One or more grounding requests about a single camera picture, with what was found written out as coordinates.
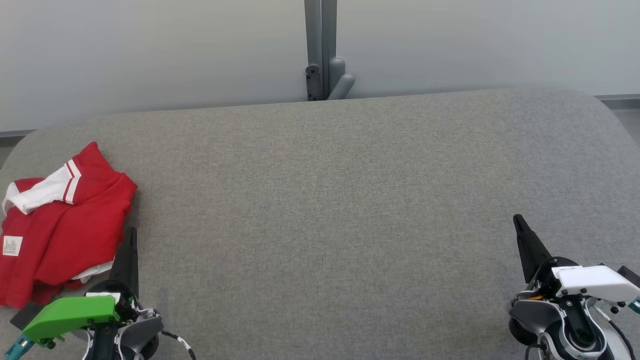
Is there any red white basketball jersey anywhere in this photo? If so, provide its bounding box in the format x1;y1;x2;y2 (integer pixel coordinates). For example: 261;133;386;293
0;141;139;308

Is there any grey double-bar partition post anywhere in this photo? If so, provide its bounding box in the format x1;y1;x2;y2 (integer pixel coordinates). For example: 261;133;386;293
304;0;356;102

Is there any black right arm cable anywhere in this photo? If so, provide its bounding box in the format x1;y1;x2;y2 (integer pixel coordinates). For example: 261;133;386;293
595;305;637;360

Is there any left camera cable teal plug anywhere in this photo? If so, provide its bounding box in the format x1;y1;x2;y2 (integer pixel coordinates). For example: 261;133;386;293
4;334;37;360

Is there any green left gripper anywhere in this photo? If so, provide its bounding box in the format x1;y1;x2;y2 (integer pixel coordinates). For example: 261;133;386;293
22;227;140;347

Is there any grey fabric sofa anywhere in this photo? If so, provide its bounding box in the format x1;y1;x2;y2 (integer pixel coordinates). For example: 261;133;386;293
0;87;640;360

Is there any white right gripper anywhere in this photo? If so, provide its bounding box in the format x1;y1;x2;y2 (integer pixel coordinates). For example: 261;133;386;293
513;214;640;304

